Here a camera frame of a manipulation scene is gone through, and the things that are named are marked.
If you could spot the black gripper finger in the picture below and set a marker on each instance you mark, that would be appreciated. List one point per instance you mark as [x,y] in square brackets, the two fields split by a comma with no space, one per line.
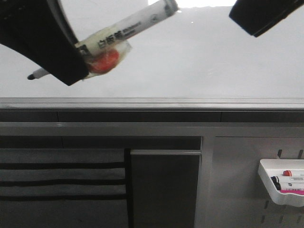
[256,17]
[39,30]

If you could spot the black whiteboard marker with tape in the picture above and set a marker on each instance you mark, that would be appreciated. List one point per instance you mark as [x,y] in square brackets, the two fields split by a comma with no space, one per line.
[105,49]

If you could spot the grey fabric organiser with stripes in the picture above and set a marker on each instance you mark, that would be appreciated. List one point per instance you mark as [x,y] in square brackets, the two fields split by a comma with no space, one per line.
[65,188]

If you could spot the red capped marker in tray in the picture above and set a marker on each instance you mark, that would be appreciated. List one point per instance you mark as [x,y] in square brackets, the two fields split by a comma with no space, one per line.
[293,173]

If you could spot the black capped marker in tray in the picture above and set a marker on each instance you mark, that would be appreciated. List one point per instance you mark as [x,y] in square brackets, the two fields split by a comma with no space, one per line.
[287,179]

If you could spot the white plastic marker tray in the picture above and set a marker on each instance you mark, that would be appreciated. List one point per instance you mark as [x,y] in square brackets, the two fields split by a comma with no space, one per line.
[274,167]

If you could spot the dark grey panel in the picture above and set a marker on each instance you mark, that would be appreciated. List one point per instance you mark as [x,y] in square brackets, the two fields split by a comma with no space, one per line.
[165,187]

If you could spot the white whiteboard with aluminium frame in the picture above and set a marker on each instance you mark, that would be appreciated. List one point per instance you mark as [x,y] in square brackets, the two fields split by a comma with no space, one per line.
[197,59]

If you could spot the white pegboard cabinet frame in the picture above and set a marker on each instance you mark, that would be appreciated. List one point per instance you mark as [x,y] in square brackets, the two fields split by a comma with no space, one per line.
[230,193]

